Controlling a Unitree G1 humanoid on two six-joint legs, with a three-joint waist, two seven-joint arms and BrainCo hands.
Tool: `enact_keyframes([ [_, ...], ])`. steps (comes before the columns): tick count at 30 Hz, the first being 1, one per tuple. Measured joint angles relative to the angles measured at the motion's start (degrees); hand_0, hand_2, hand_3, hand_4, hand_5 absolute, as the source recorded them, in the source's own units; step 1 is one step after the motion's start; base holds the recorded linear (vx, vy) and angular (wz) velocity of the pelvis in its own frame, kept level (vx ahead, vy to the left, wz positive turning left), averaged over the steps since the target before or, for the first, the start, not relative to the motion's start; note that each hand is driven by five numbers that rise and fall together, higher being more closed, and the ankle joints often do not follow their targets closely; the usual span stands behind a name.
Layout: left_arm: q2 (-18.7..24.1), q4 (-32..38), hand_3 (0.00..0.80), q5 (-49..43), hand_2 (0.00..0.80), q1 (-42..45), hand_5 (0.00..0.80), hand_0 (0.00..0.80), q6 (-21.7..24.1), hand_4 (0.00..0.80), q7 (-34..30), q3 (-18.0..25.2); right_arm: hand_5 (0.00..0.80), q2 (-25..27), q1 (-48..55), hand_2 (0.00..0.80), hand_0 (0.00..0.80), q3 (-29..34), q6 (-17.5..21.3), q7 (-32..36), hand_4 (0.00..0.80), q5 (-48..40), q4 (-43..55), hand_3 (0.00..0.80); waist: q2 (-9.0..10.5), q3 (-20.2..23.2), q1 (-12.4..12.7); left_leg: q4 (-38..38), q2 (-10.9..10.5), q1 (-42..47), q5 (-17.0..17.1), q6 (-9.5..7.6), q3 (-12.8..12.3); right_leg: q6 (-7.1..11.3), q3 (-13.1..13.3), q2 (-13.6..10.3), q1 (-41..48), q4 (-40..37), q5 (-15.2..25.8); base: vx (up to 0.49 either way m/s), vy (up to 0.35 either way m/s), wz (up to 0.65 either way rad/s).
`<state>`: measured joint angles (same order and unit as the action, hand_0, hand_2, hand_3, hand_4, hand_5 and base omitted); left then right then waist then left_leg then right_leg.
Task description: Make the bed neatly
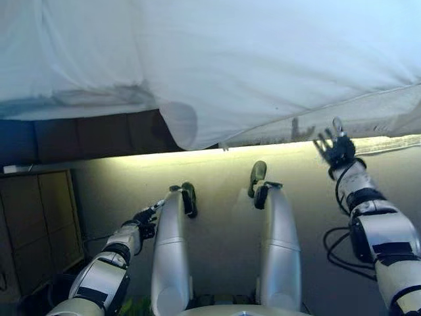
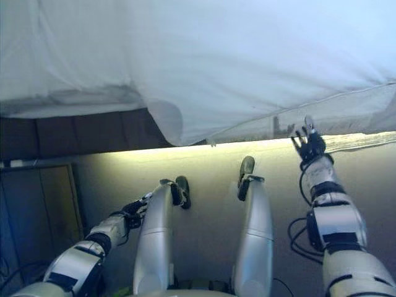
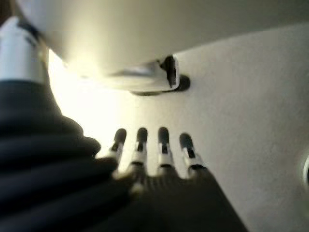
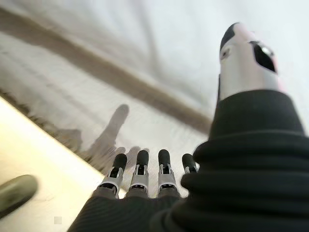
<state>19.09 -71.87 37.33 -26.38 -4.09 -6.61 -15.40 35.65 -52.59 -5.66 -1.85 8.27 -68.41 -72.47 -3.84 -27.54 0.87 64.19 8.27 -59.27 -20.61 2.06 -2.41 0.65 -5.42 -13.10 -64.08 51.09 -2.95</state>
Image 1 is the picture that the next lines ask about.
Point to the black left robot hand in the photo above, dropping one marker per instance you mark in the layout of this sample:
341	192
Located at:
144	219

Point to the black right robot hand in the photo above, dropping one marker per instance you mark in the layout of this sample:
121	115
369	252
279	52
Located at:
340	151

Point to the white duvet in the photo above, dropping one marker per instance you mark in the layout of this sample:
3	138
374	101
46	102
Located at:
263	66

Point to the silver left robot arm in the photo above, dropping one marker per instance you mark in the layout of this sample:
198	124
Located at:
98	279

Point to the silver left robot leg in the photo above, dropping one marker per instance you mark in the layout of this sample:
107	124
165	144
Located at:
171	247

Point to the silver robot leg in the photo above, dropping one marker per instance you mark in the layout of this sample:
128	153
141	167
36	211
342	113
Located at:
279	247
171	247

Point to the cream fringed waffle throw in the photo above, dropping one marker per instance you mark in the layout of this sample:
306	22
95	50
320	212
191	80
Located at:
388	145

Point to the dark left robot foot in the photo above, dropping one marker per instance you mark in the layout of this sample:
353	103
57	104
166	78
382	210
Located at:
189	200

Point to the dark robot foot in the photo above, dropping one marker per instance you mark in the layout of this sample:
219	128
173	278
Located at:
189	200
258	174

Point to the dark right robot foot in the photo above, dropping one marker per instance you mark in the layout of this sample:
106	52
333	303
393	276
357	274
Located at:
258	174

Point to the wooden nightstand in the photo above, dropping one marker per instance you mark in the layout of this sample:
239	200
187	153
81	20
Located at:
39	224

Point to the silver right robot leg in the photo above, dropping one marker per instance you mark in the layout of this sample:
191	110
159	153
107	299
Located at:
279	247

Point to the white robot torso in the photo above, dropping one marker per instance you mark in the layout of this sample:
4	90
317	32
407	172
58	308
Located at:
243	313

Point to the dark bed frame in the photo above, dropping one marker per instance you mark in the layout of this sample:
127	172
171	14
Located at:
98	138

